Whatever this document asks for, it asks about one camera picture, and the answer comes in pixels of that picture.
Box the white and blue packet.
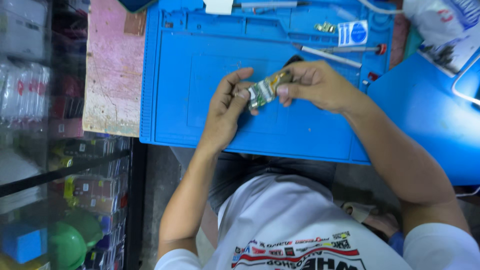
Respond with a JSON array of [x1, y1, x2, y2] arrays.
[[337, 20, 369, 48]]

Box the person's right hand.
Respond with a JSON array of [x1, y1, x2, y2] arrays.
[[276, 60, 361, 115]]

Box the person's left hand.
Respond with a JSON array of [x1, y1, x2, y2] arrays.
[[198, 67, 260, 154]]

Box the grey pen-shaped tool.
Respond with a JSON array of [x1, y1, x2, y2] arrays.
[[232, 1, 311, 9]]

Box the dark phone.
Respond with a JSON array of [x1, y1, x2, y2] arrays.
[[118, 0, 158, 14]]

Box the device with white frame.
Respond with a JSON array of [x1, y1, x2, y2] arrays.
[[451, 55, 480, 106]]

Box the white printed plastic bag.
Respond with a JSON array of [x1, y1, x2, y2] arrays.
[[402, 0, 480, 78]]

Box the white paper piece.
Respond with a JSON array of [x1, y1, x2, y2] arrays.
[[203, 0, 234, 16]]

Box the person's white printed t-shirt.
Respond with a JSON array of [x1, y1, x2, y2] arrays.
[[154, 174, 480, 270]]

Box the plain blue mat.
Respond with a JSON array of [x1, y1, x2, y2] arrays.
[[367, 48, 480, 187]]

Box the large blue silicone repair mat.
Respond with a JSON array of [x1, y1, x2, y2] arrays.
[[139, 0, 395, 166]]

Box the person's grey shorts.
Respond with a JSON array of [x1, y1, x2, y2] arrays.
[[170, 147, 337, 215]]

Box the glass display case with goods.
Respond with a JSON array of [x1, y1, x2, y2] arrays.
[[0, 0, 133, 270]]

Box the small green circuit board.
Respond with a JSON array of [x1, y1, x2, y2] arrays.
[[247, 68, 295, 112]]

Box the small gold metal part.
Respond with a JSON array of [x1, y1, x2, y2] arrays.
[[314, 22, 337, 34]]

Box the screwdriver with red cap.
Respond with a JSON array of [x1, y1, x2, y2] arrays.
[[318, 44, 388, 56]]

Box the beige sandal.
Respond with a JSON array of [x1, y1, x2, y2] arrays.
[[340, 202, 400, 241]]

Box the white metal spudger tool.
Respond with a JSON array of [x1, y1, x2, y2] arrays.
[[292, 42, 363, 69]]

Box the thin white cable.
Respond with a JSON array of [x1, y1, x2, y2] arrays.
[[455, 185, 480, 198]]

